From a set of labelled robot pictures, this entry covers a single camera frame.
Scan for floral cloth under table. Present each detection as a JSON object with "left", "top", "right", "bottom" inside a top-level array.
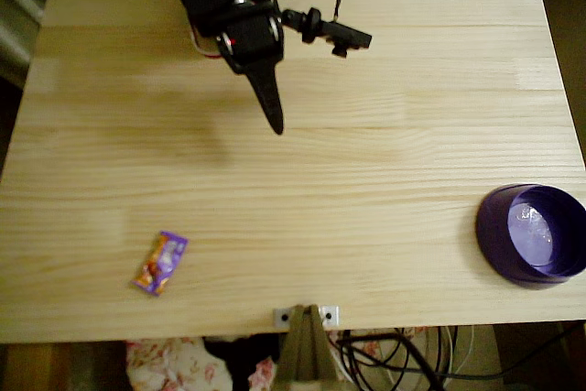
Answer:
[{"left": 125, "top": 326, "right": 429, "bottom": 391}]

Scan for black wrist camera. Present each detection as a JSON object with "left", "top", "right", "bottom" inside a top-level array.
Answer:
[{"left": 281, "top": 6, "right": 373, "bottom": 58}]

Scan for thick black floor cable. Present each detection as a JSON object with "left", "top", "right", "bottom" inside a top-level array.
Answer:
[{"left": 336, "top": 330, "right": 448, "bottom": 391}]

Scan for red white servo wires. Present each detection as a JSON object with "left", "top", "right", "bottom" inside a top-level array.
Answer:
[{"left": 190, "top": 0, "right": 279, "bottom": 61}]

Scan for purple plastic bowl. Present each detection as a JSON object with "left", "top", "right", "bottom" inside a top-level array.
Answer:
[{"left": 474, "top": 183, "right": 586, "bottom": 291}]

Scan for white floor cable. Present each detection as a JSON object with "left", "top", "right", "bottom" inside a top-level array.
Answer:
[{"left": 423, "top": 325, "right": 477, "bottom": 391}]

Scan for black cloth bundle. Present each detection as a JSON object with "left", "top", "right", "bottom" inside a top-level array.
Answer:
[{"left": 203, "top": 333, "right": 281, "bottom": 391}]

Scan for metal table clamp bracket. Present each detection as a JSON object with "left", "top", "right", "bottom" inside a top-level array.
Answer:
[{"left": 273, "top": 303, "right": 340, "bottom": 391}]

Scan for silver metal bracket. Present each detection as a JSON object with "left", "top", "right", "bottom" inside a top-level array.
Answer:
[{"left": 273, "top": 305, "right": 341, "bottom": 328}]

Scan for purple orange candy wrapper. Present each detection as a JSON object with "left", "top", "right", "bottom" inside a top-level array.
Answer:
[{"left": 131, "top": 230, "right": 190, "bottom": 297}]

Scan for thin black floor cable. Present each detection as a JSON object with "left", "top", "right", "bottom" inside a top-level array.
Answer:
[{"left": 341, "top": 324, "right": 586, "bottom": 391}]

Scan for grey pleated curtain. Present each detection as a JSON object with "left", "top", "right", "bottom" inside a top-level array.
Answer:
[{"left": 0, "top": 0, "right": 152, "bottom": 85}]

